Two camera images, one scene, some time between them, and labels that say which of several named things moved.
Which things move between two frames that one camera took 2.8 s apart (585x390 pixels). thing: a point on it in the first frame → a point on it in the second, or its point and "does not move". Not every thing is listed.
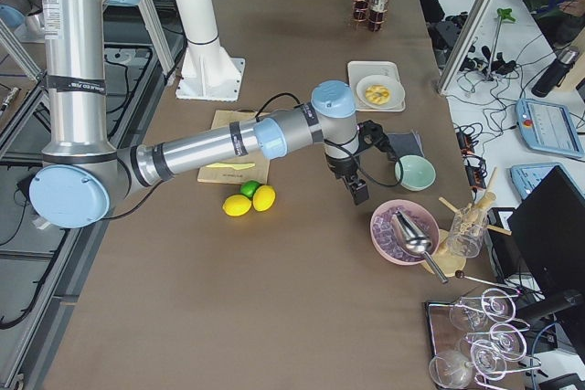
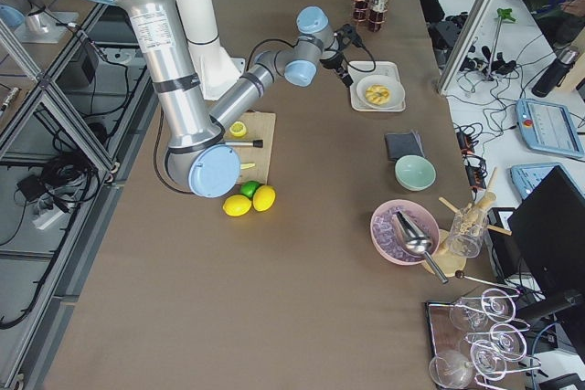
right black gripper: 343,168 → 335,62
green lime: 249,187 does not move
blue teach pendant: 548,128 does not move
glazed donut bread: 377,94 does not move
